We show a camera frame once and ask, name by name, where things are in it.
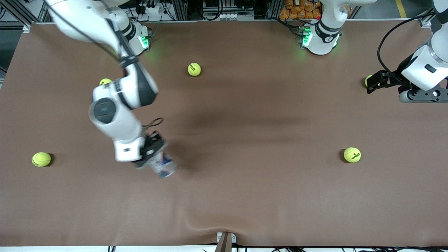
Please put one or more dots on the white power strip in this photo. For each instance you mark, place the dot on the white power strip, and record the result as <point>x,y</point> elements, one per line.
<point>224,15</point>

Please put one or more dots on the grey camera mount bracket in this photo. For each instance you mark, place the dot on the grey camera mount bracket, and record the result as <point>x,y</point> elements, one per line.
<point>224,241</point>

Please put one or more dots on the aluminium frame beam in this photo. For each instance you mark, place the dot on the aluminium frame beam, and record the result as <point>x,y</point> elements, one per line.
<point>425,19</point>
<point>21,17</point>

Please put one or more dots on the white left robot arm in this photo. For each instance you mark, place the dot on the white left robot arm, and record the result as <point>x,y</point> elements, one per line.
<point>425,68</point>

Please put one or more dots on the orange bag pile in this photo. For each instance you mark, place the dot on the orange bag pile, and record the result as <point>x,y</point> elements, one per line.
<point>301,8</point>

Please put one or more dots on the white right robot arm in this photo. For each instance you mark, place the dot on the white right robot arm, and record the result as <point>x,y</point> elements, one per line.
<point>115,115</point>

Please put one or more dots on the power strip with black plugs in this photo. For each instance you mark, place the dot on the power strip with black plugs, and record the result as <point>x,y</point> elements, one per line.
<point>150,7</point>

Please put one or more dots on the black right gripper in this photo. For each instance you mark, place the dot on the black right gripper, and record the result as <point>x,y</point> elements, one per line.
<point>153,142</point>

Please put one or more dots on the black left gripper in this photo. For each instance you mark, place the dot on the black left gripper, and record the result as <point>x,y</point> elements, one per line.
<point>394,77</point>

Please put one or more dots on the yellow tennis ball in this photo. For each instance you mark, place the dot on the yellow tennis ball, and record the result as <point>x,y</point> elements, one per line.
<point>352,154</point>
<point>41,159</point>
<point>194,69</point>
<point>105,82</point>
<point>367,80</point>

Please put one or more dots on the clear tennis ball can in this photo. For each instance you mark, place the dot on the clear tennis ball can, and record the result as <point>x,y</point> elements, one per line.
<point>164,168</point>

